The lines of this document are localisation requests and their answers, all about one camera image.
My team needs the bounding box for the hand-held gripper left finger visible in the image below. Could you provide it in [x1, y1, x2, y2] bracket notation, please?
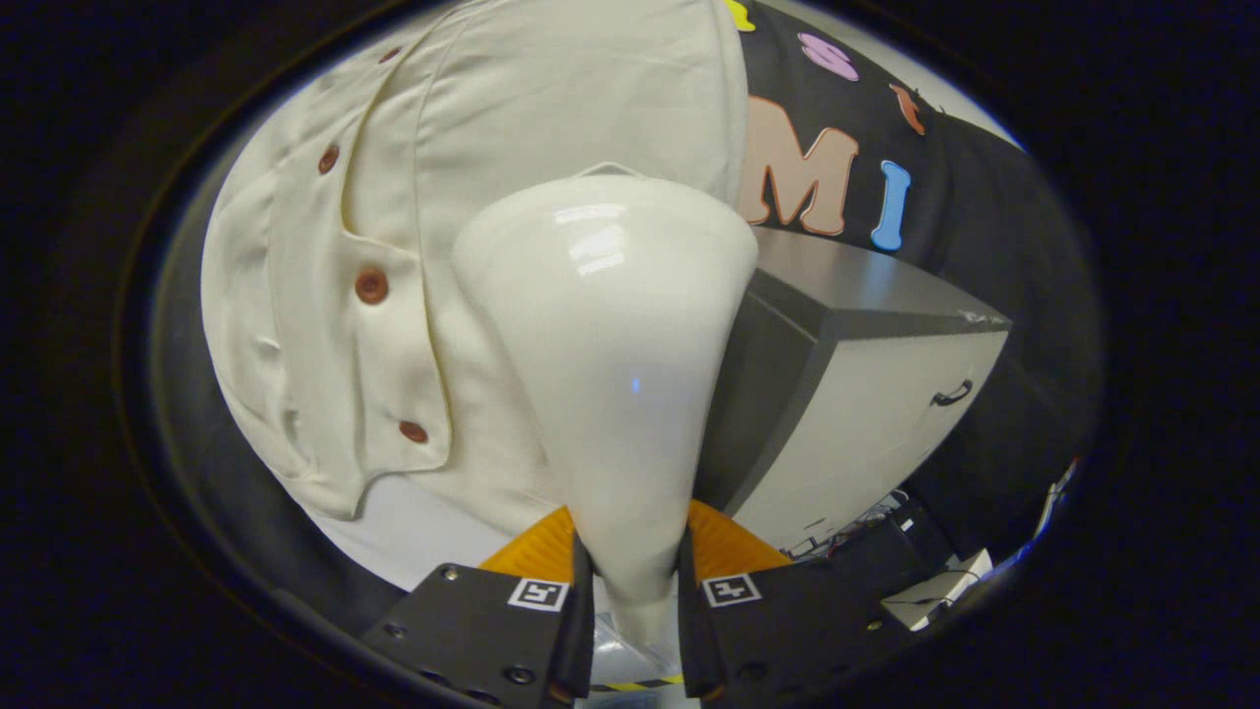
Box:
[359, 506, 598, 708]

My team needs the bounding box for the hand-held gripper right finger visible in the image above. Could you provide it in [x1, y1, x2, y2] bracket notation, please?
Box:
[677, 497, 921, 703]

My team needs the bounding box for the white garment steamer head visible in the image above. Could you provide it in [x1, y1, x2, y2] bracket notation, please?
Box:
[451, 162, 761, 653]

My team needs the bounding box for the cream button shirt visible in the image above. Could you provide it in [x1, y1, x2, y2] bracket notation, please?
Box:
[200, 0, 751, 545]

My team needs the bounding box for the white ironing board panel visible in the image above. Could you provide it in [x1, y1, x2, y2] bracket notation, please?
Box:
[310, 473, 554, 594]

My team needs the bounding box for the grey and white cabinet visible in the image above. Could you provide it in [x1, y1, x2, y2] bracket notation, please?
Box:
[694, 226, 1013, 554]

